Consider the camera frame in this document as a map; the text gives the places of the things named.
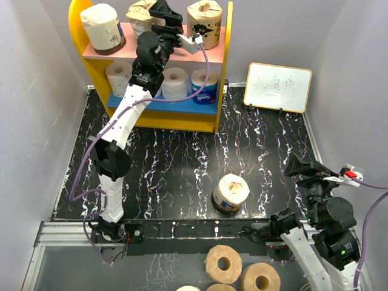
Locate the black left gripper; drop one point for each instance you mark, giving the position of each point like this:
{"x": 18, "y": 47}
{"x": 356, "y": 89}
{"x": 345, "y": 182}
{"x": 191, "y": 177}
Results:
{"x": 172, "y": 25}

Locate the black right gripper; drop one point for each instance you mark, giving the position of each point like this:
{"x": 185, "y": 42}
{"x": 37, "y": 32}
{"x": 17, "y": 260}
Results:
{"x": 316, "y": 171}

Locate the white toilet paper roll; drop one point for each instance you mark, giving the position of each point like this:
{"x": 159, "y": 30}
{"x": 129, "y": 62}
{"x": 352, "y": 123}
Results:
{"x": 175, "y": 84}

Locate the blue toilet paper roll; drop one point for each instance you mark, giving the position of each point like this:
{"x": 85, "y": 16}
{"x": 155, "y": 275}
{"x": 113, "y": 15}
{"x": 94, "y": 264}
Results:
{"x": 208, "y": 94}

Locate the cream roll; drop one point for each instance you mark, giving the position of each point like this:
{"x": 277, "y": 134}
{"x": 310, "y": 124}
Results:
{"x": 103, "y": 28}

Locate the beige roll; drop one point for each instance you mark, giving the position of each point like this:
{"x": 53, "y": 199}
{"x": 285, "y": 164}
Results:
{"x": 230, "y": 193}

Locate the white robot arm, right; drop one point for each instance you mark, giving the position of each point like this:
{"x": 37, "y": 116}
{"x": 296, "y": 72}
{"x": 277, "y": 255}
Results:
{"x": 331, "y": 263}

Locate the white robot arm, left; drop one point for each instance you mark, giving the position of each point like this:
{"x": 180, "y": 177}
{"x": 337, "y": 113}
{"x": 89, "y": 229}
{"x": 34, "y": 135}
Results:
{"x": 153, "y": 51}

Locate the white patterned roll on shelf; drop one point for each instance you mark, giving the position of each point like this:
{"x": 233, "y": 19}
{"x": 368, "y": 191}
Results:
{"x": 118, "y": 74}

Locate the yellow shelf with coloured boards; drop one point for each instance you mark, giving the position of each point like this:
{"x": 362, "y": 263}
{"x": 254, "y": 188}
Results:
{"x": 176, "y": 116}

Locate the small white green box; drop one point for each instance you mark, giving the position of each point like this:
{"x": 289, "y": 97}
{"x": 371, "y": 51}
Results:
{"x": 225, "y": 87}

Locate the brown tape roll, right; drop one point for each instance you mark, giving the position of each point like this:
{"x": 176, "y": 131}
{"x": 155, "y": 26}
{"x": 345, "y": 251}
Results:
{"x": 260, "y": 276}

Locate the brown tape roll,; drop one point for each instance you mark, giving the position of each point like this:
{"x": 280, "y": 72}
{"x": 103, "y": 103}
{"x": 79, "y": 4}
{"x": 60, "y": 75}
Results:
{"x": 220, "y": 287}
{"x": 223, "y": 264}
{"x": 260, "y": 276}

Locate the brown tape roll, upper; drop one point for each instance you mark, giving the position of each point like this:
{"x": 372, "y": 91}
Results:
{"x": 223, "y": 264}

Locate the brown tape roll, bottom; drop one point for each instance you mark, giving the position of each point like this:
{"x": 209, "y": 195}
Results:
{"x": 220, "y": 287}

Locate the white roll, bottom edge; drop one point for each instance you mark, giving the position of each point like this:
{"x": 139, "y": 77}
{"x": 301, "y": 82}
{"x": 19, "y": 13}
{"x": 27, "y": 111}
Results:
{"x": 188, "y": 288}

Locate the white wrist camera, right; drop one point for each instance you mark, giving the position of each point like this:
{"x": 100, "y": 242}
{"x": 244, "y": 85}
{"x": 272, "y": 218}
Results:
{"x": 349, "y": 175}

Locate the whiteboard with yellow frame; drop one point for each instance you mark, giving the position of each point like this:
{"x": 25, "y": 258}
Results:
{"x": 277, "y": 87}

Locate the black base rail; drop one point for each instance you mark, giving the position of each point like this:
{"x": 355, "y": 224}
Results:
{"x": 154, "y": 236}

